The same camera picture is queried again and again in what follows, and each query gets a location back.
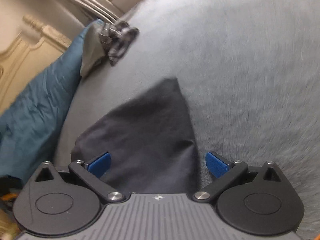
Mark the black garment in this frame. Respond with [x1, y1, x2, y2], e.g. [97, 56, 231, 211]
[71, 78, 199, 194]

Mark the teal blue pillow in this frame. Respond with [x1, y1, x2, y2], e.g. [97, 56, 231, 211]
[1, 20, 102, 183]

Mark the grey patterned cloth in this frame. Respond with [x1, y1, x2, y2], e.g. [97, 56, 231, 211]
[80, 20, 139, 78]

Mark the cream wooden headboard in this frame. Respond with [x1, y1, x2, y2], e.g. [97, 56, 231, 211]
[0, 15, 72, 112]

